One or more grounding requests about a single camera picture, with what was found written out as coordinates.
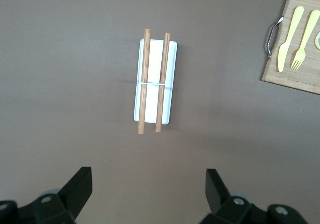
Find metal cutting board handle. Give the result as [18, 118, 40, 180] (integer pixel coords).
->
[264, 16, 285, 60]

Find wooden cutting board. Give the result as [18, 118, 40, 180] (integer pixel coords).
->
[261, 0, 320, 95]

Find white wire rod bracket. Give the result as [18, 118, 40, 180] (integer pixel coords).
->
[136, 81, 175, 90]

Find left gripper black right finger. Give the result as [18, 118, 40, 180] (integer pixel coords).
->
[199, 168, 309, 224]

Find wooden rack rod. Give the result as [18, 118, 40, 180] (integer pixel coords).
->
[155, 32, 171, 133]
[137, 28, 152, 135]

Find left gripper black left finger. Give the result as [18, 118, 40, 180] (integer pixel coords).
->
[0, 166, 93, 224]

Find yellow plastic fork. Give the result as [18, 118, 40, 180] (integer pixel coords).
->
[290, 9, 320, 71]

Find yellow plastic knife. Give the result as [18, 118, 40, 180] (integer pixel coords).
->
[277, 5, 305, 72]

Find white rectangular rack tray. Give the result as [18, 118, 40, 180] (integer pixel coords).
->
[133, 38, 179, 125]

